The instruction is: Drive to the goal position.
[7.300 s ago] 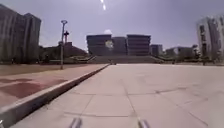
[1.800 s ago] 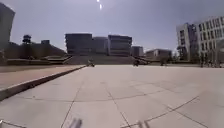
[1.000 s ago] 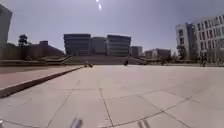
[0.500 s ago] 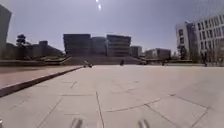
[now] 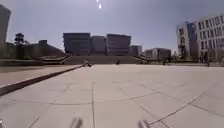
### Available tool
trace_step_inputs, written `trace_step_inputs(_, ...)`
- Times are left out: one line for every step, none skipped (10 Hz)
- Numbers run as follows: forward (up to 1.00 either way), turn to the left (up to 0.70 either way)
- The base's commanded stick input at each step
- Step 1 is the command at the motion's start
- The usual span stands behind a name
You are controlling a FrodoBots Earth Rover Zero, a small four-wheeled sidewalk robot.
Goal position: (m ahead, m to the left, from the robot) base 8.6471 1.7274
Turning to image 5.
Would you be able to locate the person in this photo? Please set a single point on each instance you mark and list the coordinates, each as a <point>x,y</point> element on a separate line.
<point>117,62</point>
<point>87,63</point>

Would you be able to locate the wide stone staircase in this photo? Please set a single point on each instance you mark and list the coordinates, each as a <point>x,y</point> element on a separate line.
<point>100,60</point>

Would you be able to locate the small grey building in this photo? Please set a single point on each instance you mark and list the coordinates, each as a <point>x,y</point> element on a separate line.
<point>136,50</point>

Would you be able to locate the pale stone slab plaza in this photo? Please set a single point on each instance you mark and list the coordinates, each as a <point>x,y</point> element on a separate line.
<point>126,90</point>

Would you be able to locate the large grey block building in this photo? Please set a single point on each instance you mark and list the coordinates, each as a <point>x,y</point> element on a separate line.
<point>76,44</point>

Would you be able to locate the low grey building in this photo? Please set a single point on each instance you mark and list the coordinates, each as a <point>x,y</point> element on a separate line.
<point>157,53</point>

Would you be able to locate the robot's own part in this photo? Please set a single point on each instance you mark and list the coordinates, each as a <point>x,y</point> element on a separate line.
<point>143,123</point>
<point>77,123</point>

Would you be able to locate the low dark building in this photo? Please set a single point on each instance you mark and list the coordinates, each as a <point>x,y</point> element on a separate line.
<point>43,50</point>

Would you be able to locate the dark tree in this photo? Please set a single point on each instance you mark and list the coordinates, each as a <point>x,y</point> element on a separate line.
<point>182,50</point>
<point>19,39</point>

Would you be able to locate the grey stone kerb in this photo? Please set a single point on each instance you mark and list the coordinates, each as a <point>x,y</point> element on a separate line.
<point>30,81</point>

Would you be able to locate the reddish paved strip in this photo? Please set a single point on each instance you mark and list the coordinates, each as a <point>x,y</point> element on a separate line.
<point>23,73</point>

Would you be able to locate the white multi-storey building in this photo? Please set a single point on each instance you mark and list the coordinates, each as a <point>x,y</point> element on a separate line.
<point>208,36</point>

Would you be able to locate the tall dark building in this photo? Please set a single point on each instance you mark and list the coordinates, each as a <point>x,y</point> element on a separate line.
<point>4,26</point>

